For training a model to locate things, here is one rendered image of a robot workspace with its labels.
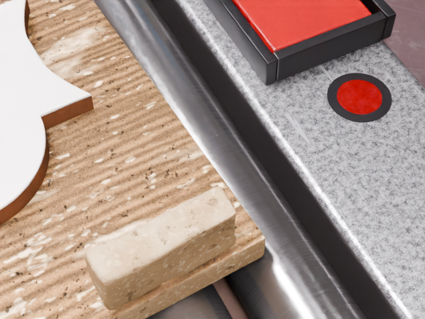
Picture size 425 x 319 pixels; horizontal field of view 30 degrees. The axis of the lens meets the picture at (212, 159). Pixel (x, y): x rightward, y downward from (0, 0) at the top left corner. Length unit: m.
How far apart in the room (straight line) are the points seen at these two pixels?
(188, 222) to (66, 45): 0.13
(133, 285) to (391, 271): 0.11
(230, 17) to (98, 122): 0.09
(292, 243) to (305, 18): 0.13
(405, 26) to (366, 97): 1.39
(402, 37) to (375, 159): 1.39
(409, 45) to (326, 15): 1.33
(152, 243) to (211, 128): 0.10
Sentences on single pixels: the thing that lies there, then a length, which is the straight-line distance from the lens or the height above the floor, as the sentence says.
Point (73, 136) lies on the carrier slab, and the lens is 0.36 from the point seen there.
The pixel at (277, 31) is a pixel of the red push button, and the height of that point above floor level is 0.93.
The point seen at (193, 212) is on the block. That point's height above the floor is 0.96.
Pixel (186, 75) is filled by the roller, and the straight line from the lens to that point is 0.40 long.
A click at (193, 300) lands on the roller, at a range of 0.33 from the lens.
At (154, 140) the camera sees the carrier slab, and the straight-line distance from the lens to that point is 0.35.
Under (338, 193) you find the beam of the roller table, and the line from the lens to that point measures 0.36.
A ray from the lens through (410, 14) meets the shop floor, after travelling 1.82.
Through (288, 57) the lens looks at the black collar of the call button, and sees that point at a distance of 0.39.
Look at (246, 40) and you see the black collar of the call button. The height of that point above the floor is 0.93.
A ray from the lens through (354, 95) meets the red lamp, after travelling 0.40.
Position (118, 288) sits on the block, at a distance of 0.29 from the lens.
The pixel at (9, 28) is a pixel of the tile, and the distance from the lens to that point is 0.39.
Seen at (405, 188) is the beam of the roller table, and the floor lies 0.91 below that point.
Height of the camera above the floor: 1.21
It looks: 54 degrees down
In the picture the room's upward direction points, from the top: straight up
